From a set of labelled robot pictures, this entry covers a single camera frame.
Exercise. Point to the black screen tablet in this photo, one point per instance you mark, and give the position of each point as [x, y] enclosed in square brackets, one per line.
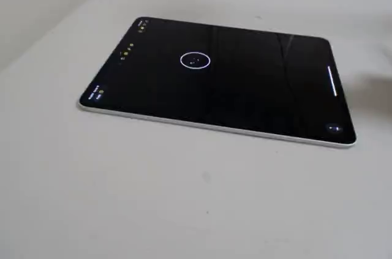
[245, 103]

